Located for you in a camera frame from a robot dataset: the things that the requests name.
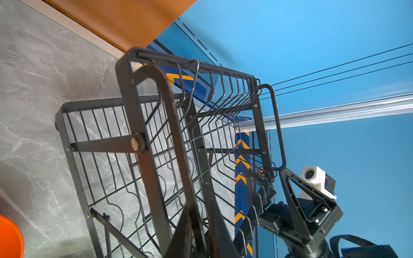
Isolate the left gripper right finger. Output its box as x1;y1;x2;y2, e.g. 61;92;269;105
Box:
208;200;241;258

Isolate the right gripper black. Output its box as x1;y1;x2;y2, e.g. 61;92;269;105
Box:
233;167;343;258

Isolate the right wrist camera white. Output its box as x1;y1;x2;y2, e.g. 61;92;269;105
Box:
300;166;337;200

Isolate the black wire dish rack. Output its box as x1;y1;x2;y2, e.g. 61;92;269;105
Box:
55;48;286;258

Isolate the right aluminium corner post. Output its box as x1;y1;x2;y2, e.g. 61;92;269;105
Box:
233;93;413;133

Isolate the orange bowl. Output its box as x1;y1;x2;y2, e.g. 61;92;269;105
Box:
1;216;24;258

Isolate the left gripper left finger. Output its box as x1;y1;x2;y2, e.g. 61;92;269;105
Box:
164;205;193;258

